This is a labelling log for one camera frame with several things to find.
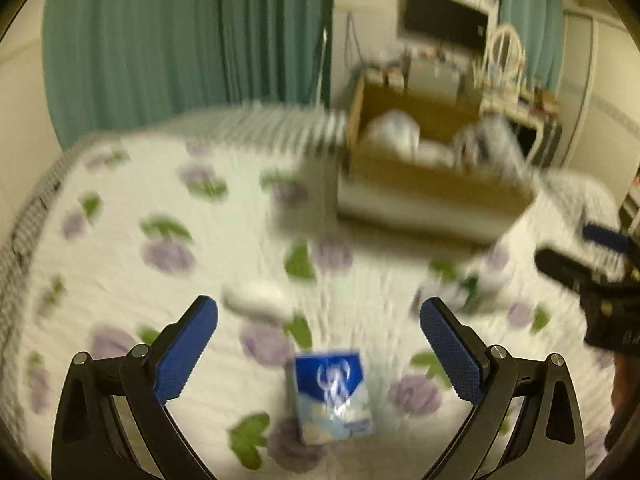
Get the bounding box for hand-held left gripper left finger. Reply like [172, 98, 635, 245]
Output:
[51, 296, 219, 480]

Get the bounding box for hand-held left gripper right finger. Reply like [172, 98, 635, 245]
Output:
[419, 297, 586, 480]

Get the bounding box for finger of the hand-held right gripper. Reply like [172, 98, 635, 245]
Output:
[534, 247, 603, 292]
[582, 223, 632, 257]

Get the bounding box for blue tissue packet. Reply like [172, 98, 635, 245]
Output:
[285, 347, 377, 445]

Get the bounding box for person's right forearm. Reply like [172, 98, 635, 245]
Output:
[604, 350, 640, 453]

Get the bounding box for small white soft object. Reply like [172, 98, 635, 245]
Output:
[222, 282, 287, 317]

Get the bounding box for floral bedsheet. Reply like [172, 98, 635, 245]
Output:
[10, 132, 626, 480]

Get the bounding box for white wardrobe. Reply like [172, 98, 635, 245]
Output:
[552, 10, 640, 186]

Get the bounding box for white clothes in box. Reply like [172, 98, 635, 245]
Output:
[450, 122, 523, 173]

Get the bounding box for white dressing table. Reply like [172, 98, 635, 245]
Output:
[480, 87, 563, 166]

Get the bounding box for cardboard box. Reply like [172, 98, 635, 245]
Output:
[336, 72, 537, 247]

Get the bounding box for white ornate chair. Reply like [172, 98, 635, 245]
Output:
[481, 24, 527, 98]

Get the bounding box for white cloth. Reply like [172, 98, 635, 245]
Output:
[361, 109, 422, 157]

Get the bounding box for narrow green curtain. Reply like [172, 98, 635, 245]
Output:
[497, 0, 566, 93]

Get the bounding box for black wall television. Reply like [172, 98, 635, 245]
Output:
[397, 0, 491, 53]

